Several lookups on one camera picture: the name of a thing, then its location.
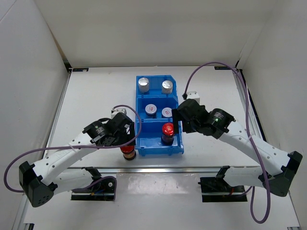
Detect grey-lid jar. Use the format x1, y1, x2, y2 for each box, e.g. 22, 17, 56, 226
145, 103, 157, 118
161, 107, 172, 118

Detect red-lid sauce jar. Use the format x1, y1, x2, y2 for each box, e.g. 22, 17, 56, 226
120, 146, 136, 161
161, 123, 174, 145

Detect tall silver can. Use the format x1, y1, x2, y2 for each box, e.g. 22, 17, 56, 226
138, 77, 150, 93
161, 80, 173, 94

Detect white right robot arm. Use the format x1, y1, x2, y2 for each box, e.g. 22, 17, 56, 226
172, 99, 303, 197

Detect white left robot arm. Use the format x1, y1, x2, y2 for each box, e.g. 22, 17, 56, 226
19, 113, 136, 207

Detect blue three-compartment plastic bin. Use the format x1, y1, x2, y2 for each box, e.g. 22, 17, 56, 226
135, 75, 184, 156

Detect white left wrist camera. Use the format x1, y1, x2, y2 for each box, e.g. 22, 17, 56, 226
111, 108, 127, 119

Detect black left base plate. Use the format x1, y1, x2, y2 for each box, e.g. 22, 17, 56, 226
71, 176, 117, 201

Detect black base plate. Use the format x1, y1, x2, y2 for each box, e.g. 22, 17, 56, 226
198, 177, 248, 203
71, 176, 117, 201

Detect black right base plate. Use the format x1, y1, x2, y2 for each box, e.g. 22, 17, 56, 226
198, 177, 248, 203

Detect aluminium front rail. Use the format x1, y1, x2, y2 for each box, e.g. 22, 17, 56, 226
64, 167, 264, 174

